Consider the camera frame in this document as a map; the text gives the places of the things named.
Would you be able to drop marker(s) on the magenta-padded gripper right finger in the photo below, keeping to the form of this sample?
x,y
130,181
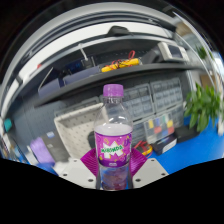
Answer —
x,y
149,170

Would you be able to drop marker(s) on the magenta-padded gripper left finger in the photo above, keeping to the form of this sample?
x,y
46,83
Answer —
x,y
79,171

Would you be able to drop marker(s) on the purple-capped clear drink bottle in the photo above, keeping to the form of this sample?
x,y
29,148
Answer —
x,y
112,146

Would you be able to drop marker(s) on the white carton box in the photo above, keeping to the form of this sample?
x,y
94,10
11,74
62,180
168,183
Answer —
x,y
61,166

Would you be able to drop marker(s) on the yellow tool with red leads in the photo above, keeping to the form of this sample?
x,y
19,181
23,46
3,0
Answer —
x,y
144,148

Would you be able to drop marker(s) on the black box with white label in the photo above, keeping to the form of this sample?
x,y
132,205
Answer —
x,y
165,145

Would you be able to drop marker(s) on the dark grey flat box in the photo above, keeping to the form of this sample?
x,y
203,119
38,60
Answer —
x,y
58,146

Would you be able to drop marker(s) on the black rectangular pouch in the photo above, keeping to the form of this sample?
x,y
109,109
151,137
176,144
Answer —
x,y
91,140

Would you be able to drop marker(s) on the grey small-parts drawer cabinet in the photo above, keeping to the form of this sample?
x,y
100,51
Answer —
x,y
166,95
139,102
139,133

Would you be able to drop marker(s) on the beige perforated tray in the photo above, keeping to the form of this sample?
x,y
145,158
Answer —
x,y
76,130

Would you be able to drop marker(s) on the clear organizer with coloured parts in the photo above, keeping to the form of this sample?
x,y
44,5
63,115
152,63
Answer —
x,y
159,126

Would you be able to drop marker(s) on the black flat case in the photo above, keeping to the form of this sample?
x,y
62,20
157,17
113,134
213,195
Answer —
x,y
186,133

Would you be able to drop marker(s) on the large potted green plant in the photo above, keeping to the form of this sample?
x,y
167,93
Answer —
x,y
201,106

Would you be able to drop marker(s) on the black overhead shelf unit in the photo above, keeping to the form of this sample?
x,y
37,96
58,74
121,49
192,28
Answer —
x,y
110,75

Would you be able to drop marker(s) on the small green plant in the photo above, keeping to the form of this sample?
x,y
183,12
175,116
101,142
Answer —
x,y
202,52

